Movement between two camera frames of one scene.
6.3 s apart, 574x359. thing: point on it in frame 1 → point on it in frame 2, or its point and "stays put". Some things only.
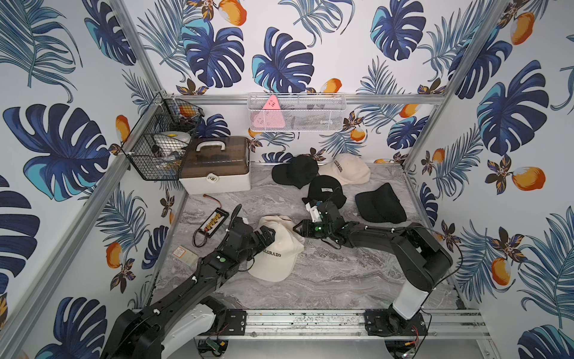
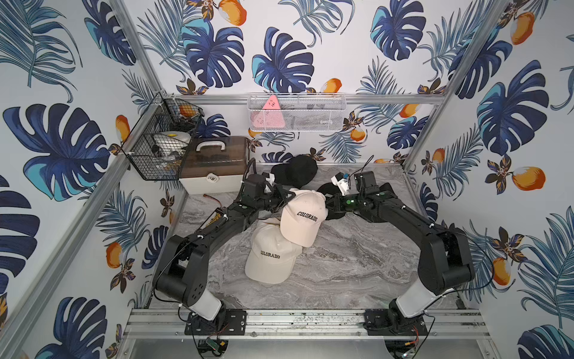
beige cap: (274, 262) stays put
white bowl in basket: (167, 142) stays put
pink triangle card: (270, 117) stays put
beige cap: (349, 168) → (302, 216)
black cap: (300, 171) stays put
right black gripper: (304, 226) → (336, 203)
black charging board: (214, 222) stays put
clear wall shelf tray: (312, 112) stays put
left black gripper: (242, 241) → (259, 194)
